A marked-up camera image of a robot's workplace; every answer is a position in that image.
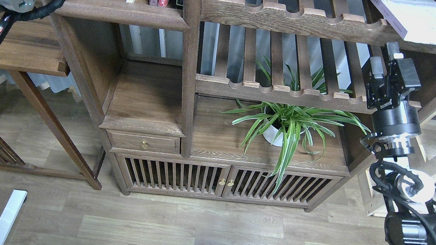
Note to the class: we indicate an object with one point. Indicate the white cover book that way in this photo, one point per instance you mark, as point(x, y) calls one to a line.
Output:
point(413, 20)

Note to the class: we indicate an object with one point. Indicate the dark wooden side table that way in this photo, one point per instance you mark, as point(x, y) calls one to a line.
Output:
point(60, 45)

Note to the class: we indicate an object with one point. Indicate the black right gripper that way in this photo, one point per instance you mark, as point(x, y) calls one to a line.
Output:
point(395, 121)

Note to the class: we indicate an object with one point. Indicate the spider plant in white pot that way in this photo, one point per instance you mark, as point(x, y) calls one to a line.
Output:
point(293, 125)

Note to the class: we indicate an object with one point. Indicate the dark wooden bookshelf cabinet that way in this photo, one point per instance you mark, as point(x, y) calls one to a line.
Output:
point(157, 81)

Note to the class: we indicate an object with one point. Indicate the white metal leg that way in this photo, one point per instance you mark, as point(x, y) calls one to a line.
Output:
point(10, 213)

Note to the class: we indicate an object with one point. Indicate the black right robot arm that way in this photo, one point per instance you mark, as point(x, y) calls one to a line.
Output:
point(410, 195)

